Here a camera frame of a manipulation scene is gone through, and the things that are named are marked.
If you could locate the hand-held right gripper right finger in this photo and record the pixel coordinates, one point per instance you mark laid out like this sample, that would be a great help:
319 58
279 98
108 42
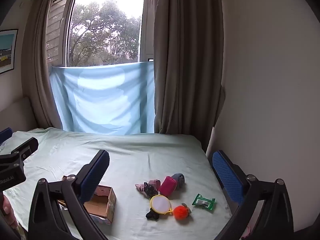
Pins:
227 177

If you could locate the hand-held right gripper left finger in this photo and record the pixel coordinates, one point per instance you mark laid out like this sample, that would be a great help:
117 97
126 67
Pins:
92 180

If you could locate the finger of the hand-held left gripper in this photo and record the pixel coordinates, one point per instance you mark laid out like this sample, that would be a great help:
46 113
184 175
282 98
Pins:
5 133
26 147

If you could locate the cardboard box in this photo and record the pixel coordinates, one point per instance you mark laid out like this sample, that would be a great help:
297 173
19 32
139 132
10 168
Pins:
102 202

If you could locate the green wipes packet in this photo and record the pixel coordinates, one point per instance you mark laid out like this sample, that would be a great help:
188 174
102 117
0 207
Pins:
203 202

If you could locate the orange fluffy pom-pom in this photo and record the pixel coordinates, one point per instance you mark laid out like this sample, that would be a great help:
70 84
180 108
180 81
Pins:
180 212

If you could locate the black patterned cloth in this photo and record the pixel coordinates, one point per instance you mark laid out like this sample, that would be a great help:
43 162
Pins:
150 189

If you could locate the magenta pouch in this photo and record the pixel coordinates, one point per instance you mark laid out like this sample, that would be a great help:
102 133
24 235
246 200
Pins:
167 185

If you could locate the black sock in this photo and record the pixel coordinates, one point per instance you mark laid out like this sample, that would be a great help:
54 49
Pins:
152 215

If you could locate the round yellow-rimmed pouch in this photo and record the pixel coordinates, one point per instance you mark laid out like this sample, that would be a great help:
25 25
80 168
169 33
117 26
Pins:
160 203

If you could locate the person's left hand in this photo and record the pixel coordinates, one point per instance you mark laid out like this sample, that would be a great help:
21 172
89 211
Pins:
8 211

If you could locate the beige headboard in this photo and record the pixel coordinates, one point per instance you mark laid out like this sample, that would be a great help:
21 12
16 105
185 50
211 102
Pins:
17 115

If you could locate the grey sock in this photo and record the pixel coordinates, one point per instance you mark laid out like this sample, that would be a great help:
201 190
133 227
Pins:
179 180

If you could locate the pale green bed sheet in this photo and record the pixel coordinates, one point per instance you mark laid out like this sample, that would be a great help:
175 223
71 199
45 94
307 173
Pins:
140 155

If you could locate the pink scrunchie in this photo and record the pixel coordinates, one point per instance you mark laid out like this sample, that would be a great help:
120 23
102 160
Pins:
151 183

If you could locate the narrow brown curtain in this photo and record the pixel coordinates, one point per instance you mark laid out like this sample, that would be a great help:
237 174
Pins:
37 67

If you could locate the light blue hanging cloth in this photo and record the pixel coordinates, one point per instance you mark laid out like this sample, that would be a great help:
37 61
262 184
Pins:
105 105

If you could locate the wide brown curtain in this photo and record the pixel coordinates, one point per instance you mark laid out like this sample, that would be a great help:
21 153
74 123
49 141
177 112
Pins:
185 67

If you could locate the window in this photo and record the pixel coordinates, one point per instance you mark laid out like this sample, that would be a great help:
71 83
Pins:
105 25

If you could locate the framed wall picture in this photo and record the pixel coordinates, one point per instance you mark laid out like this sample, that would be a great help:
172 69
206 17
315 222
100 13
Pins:
7 50

